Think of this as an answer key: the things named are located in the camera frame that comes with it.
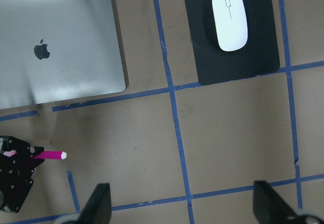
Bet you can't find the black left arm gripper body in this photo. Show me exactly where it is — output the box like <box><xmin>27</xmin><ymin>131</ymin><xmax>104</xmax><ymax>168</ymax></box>
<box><xmin>1</xmin><ymin>136</ymin><xmax>35</xmax><ymax>213</ymax></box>

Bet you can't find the black mousepad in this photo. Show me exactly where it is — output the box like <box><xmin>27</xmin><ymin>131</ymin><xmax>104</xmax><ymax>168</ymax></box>
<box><xmin>185</xmin><ymin>0</ymin><xmax>280</xmax><ymax>85</ymax></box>

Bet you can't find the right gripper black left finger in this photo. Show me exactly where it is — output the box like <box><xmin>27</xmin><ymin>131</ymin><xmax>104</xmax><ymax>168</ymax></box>
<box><xmin>78</xmin><ymin>183</ymin><xmax>111</xmax><ymax>224</ymax></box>

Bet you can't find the silver closed laptop notebook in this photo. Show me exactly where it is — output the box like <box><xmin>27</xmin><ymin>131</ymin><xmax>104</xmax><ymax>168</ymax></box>
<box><xmin>1</xmin><ymin>0</ymin><xmax>126</xmax><ymax>109</ymax></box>

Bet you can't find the white computer mouse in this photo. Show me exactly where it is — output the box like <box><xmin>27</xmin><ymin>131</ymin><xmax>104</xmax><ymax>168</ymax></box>
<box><xmin>212</xmin><ymin>0</ymin><xmax>248</xmax><ymax>52</ymax></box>

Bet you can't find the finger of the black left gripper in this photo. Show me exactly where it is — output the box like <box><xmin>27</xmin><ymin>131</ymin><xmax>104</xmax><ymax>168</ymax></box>
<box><xmin>29</xmin><ymin>146</ymin><xmax>44</xmax><ymax>158</ymax></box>

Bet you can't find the pink highlighter pen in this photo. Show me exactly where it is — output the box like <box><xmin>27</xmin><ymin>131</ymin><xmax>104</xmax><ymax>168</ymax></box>
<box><xmin>3</xmin><ymin>150</ymin><xmax>67</xmax><ymax>160</ymax></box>

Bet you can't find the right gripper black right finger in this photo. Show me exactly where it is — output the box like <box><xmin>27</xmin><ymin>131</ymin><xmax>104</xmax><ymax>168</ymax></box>
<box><xmin>253</xmin><ymin>180</ymin><xmax>298</xmax><ymax>224</ymax></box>

